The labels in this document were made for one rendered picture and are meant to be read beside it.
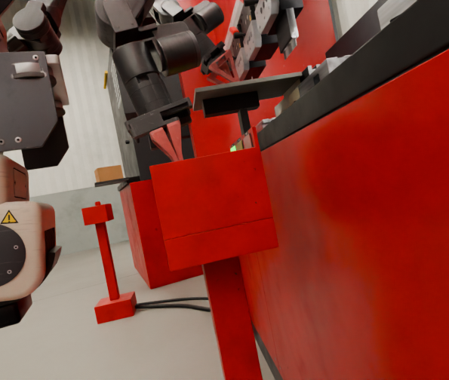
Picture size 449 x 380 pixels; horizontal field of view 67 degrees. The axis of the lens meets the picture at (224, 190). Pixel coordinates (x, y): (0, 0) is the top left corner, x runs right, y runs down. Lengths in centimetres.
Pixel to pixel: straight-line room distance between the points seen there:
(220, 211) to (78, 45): 825
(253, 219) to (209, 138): 129
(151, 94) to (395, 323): 43
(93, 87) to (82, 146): 134
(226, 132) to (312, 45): 66
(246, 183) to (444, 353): 29
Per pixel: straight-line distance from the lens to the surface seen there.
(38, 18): 103
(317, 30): 207
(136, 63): 54
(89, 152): 795
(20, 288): 67
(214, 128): 177
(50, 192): 791
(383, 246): 42
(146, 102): 52
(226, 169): 49
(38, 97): 66
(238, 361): 62
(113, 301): 264
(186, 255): 49
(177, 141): 51
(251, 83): 85
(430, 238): 35
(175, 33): 58
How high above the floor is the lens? 76
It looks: 1 degrees down
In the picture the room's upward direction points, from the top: 11 degrees counter-clockwise
